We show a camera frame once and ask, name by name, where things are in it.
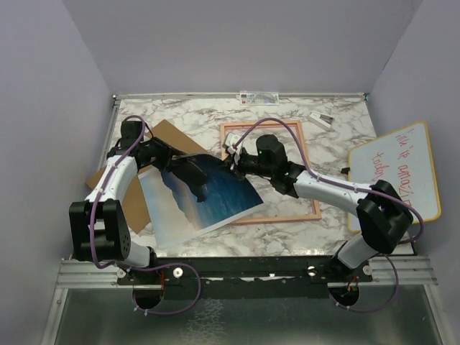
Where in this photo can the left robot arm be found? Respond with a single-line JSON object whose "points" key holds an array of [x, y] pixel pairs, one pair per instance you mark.
{"points": [[99, 230]]}

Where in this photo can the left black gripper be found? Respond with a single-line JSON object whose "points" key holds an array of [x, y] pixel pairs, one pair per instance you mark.
{"points": [[167, 152]]}

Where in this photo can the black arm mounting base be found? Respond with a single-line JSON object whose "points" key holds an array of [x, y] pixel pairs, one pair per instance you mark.
{"points": [[243, 277]]}

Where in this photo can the white marker eraser piece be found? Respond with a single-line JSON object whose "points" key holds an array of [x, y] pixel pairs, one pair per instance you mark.
{"points": [[323, 121]]}

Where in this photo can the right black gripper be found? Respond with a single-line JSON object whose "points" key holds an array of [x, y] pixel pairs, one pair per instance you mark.
{"points": [[237, 169]]}

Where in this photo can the blue landscape photo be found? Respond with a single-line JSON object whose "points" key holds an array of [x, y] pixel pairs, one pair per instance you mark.
{"points": [[227, 199]]}

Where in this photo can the yellow rimmed whiteboard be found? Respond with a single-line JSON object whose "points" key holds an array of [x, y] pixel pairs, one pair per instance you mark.
{"points": [[404, 159]]}

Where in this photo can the small label card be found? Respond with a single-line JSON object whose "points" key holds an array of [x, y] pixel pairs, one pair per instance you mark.
{"points": [[249, 98]]}

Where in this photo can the pink picture frame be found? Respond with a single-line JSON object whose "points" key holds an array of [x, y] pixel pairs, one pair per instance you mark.
{"points": [[272, 152]]}

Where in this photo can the brown cardboard backing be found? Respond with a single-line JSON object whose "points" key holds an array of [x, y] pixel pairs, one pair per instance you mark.
{"points": [[134, 205]]}

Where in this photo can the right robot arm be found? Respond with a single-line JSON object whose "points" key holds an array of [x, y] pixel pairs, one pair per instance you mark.
{"points": [[382, 216]]}

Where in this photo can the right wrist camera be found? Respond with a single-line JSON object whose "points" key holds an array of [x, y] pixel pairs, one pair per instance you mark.
{"points": [[233, 146]]}

